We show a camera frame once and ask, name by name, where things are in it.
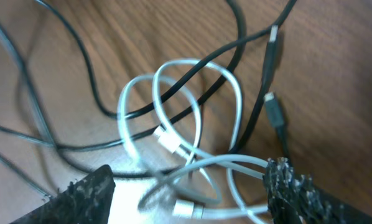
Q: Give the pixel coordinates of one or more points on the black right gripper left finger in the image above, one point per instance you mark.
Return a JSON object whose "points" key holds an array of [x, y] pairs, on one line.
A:
{"points": [[86, 201]]}

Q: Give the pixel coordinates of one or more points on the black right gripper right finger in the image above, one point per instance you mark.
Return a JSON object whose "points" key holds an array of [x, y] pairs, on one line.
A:
{"points": [[293, 198]]}

